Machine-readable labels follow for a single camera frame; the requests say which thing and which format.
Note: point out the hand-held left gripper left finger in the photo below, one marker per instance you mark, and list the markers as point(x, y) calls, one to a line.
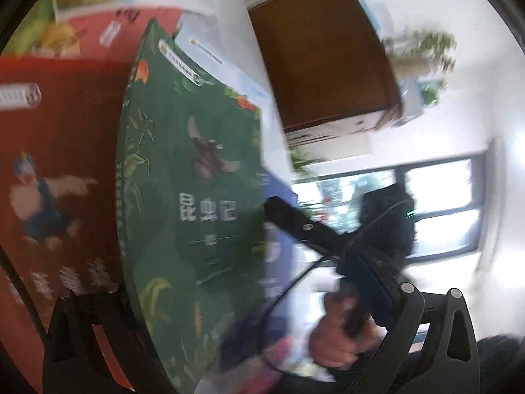
point(94, 308)

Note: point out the blue cover book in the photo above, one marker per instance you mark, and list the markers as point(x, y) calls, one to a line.
point(272, 188)

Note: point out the dark framed window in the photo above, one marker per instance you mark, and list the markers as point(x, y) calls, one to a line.
point(443, 188)

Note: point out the yellow green picture book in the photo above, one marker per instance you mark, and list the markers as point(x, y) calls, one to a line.
point(49, 28)

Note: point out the light blue box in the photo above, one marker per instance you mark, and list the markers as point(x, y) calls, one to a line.
point(375, 12)

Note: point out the dark green leafy cover book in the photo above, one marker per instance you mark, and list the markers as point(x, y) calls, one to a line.
point(184, 172)

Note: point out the red cover book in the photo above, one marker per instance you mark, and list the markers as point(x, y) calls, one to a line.
point(65, 139)

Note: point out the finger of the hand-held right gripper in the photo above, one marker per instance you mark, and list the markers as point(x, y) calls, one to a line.
point(303, 225)

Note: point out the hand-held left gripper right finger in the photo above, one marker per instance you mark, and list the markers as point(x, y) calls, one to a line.
point(375, 283)

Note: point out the person's right hand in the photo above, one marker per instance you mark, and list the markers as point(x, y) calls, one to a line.
point(332, 344)

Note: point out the potted plant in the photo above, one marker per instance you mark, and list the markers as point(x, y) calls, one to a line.
point(426, 45)
point(305, 160)

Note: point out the brown wooden cabinet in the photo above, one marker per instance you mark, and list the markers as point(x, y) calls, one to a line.
point(320, 57)

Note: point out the white small appliance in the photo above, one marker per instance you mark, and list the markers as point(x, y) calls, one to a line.
point(414, 98)

